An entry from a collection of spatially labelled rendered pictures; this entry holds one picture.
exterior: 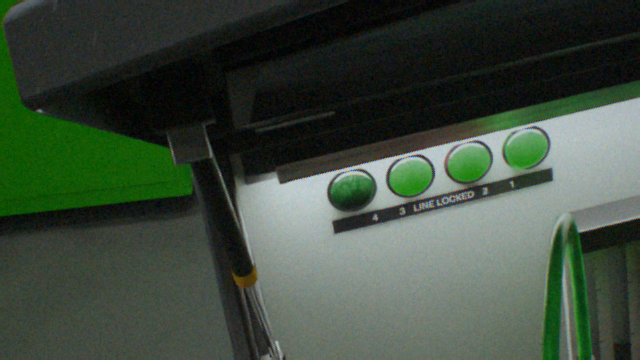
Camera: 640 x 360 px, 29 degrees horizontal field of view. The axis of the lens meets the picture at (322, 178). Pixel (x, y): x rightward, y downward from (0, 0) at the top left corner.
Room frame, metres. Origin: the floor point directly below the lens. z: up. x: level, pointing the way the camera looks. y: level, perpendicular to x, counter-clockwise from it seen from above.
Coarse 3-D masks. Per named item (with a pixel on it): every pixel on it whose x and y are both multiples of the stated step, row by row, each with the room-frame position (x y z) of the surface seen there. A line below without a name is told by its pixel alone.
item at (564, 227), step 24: (552, 240) 0.84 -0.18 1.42; (576, 240) 0.95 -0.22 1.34; (552, 264) 0.81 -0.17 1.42; (576, 264) 0.96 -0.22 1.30; (552, 288) 0.79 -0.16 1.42; (576, 288) 0.97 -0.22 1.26; (552, 312) 0.77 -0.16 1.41; (576, 312) 0.98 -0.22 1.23; (552, 336) 0.75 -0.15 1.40; (576, 336) 0.99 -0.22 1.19
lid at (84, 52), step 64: (64, 0) 0.38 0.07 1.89; (128, 0) 0.35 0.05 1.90; (192, 0) 0.33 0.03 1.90; (256, 0) 0.31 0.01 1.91; (320, 0) 0.30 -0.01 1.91; (384, 0) 0.36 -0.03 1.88; (448, 0) 0.35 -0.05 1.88; (512, 0) 0.57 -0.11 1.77; (576, 0) 0.67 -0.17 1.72; (64, 64) 0.37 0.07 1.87; (128, 64) 0.35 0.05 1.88; (192, 64) 0.70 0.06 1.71; (256, 64) 0.39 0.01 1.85; (320, 64) 0.69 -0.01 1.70; (384, 64) 0.84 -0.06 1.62; (448, 64) 0.92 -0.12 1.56; (512, 64) 1.01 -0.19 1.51; (128, 128) 0.70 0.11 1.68; (192, 128) 0.70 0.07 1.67; (256, 128) 1.07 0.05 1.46
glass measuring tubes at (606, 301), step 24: (576, 216) 1.06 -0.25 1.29; (600, 216) 1.05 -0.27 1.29; (624, 216) 1.04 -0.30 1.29; (600, 240) 1.03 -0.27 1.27; (624, 240) 1.03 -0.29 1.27; (600, 264) 1.06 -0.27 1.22; (624, 264) 1.04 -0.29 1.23; (600, 288) 1.06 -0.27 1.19; (624, 288) 1.04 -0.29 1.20; (600, 312) 1.06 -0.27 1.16; (624, 312) 1.04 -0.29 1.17; (600, 336) 1.06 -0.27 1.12; (624, 336) 1.04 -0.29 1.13
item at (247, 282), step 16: (208, 160) 0.75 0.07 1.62; (208, 176) 0.75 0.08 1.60; (208, 192) 0.76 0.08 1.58; (224, 192) 0.77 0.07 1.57; (208, 208) 0.78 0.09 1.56; (224, 208) 0.78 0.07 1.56; (224, 224) 0.78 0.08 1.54; (224, 240) 0.79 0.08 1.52; (240, 240) 0.80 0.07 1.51; (240, 256) 0.81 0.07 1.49; (240, 272) 0.82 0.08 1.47; (256, 272) 0.83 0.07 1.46; (256, 304) 0.85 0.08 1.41; (272, 336) 0.88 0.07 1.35; (272, 352) 0.89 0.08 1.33
